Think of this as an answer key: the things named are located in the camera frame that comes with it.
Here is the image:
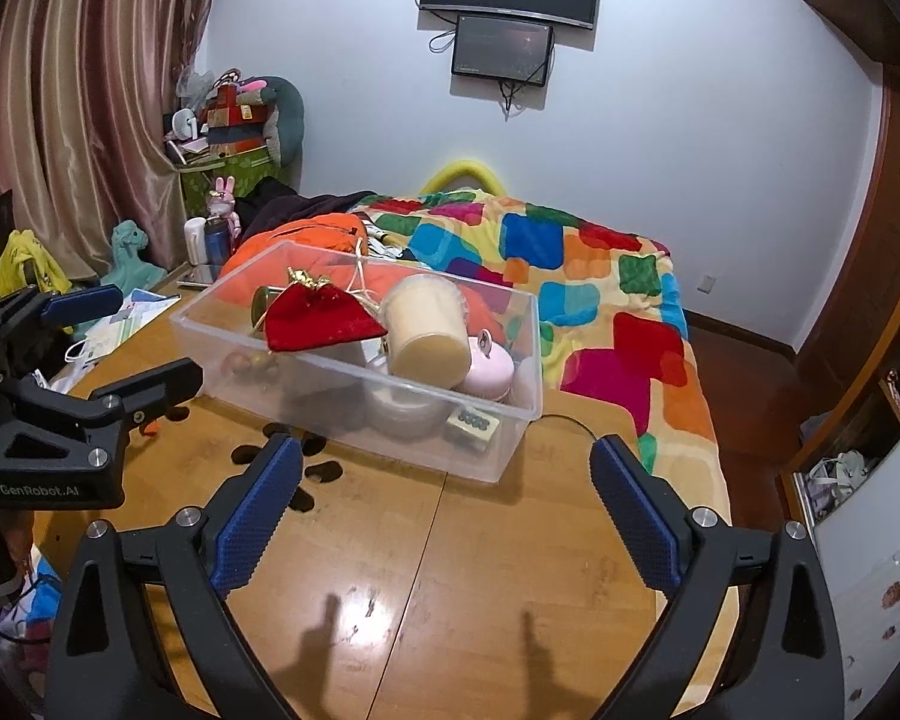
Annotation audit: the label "wooden desktop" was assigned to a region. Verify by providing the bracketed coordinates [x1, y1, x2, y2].
[34, 270, 743, 720]

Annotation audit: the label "grey plush cushion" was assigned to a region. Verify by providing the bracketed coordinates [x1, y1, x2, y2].
[259, 76, 305, 166]

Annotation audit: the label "dark cloth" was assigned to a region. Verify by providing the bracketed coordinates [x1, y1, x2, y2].
[236, 178, 380, 248]

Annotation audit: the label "yellow foam arch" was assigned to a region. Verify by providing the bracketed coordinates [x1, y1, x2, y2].
[418, 157, 509, 200]

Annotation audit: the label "small black monitor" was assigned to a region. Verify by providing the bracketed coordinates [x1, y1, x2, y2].
[450, 13, 556, 87]

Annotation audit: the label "printed paper sheets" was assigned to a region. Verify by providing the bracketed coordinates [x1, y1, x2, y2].
[67, 289, 185, 383]

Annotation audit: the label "yellow cloth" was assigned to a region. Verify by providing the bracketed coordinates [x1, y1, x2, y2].
[0, 229, 72, 301]

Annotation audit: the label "gourd ornament with gold cord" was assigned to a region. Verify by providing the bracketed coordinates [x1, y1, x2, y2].
[221, 349, 282, 383]

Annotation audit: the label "colourful clothes pile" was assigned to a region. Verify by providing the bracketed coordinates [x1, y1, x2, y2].
[0, 555, 65, 691]

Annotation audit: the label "colourful patchwork blanket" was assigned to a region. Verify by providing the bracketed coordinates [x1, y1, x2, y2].
[345, 191, 732, 526]

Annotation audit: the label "pink round case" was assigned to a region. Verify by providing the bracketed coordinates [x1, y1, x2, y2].
[454, 330, 517, 400]

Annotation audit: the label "clear plastic storage box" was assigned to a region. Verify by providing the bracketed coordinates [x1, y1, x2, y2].
[171, 240, 545, 485]

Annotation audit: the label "white cream jar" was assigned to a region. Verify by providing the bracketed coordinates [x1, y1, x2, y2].
[360, 356, 455, 442]

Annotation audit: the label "pink rabbit toy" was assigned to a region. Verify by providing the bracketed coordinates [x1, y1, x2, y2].
[208, 174, 242, 237]

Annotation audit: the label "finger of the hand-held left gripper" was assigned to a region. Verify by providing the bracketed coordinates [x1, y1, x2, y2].
[0, 283, 125, 361]
[0, 357, 206, 467]

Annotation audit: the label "orange pillow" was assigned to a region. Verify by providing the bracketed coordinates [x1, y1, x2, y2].
[221, 214, 511, 346]

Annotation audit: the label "cream plastic tub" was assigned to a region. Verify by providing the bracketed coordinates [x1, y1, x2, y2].
[379, 274, 472, 389]

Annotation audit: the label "green patterned gift bag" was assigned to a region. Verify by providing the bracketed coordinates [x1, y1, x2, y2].
[178, 150, 282, 222]

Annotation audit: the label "red pouch with gold trim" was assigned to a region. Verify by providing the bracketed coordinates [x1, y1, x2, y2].
[261, 266, 389, 353]

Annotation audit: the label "brown wooden door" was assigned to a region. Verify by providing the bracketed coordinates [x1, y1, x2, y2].
[791, 64, 900, 428]

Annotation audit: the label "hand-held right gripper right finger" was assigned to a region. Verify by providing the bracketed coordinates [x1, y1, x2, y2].
[589, 433, 847, 720]

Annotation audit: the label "pink striped curtain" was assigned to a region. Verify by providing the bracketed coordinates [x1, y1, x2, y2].
[0, 0, 248, 293]

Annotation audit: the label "teal plush animal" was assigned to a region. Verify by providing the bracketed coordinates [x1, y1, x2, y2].
[82, 219, 170, 293]

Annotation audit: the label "thin black cable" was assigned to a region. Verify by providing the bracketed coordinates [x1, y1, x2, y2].
[540, 412, 601, 440]

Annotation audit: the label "open wooden shelf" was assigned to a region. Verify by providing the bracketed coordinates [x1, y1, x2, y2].
[776, 330, 900, 533]

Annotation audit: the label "white cabinet with stickers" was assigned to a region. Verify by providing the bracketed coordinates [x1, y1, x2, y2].
[810, 420, 900, 720]

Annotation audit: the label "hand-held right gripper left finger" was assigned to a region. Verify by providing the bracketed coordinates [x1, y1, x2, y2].
[45, 433, 305, 720]

